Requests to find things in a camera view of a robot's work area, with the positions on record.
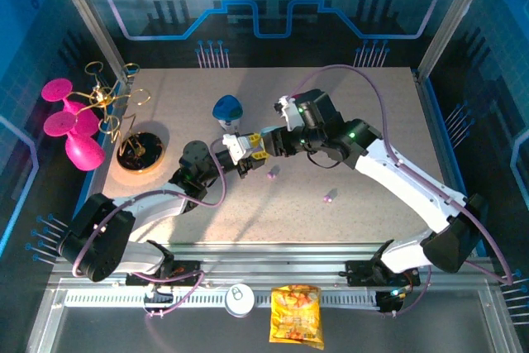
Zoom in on white cup with blue lid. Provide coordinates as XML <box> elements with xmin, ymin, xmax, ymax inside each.
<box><xmin>212</xmin><ymin>94</ymin><xmax>245</xmax><ymax>131</ymax></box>

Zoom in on pink goblet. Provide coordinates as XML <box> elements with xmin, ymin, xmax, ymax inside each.
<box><xmin>41</xmin><ymin>77</ymin><xmax>102</xmax><ymax>137</ymax></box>
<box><xmin>43</xmin><ymin>112</ymin><xmax>107</xmax><ymax>172</ymax></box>

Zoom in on silver drink can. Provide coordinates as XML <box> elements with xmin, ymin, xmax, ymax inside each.
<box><xmin>225</xmin><ymin>282</ymin><xmax>255</xmax><ymax>318</ymax></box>

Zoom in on yellow snack bag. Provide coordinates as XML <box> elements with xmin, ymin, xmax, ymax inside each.
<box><xmin>268</xmin><ymin>284</ymin><xmax>326</xmax><ymax>351</ymax></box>

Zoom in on gold wire jewelry stand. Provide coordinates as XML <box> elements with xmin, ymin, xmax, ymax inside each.
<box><xmin>84</xmin><ymin>61</ymin><xmax>167</xmax><ymax>174</ymax></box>

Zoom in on aluminium frame rail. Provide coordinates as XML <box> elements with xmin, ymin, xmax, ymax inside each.
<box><xmin>53</xmin><ymin>243</ymin><xmax>480</xmax><ymax>289</ymax></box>

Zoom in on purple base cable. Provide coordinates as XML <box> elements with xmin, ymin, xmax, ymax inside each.
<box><xmin>131</xmin><ymin>269</ymin><xmax>207</xmax><ymax>321</ymax></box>

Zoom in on white slotted cable duct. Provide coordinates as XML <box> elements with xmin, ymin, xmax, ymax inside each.
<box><xmin>64</xmin><ymin>289</ymin><xmax>384</xmax><ymax>309</ymax></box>

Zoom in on aluminium frame post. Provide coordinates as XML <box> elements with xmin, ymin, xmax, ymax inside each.
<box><xmin>416</xmin><ymin>0</ymin><xmax>498</xmax><ymax>78</ymax></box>
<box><xmin>47</xmin><ymin>0</ymin><xmax>130</xmax><ymax>83</ymax></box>

